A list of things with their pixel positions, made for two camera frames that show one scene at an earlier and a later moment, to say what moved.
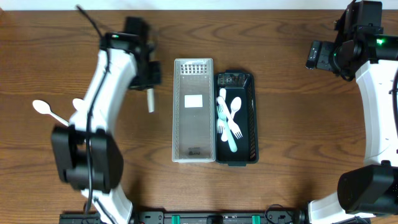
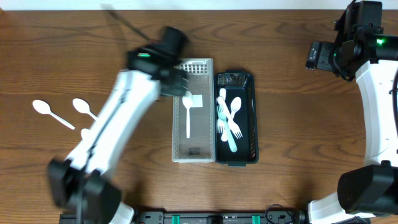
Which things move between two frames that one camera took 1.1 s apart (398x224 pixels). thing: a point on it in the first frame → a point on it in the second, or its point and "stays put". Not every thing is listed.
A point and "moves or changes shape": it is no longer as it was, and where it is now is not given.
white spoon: x=150 y=99 moves or changes shape
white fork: x=222 y=116 stays put
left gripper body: x=152 y=78 → x=175 y=83
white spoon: x=236 y=104 stays put
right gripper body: x=321 y=51 stays put
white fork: x=232 y=124 stays put
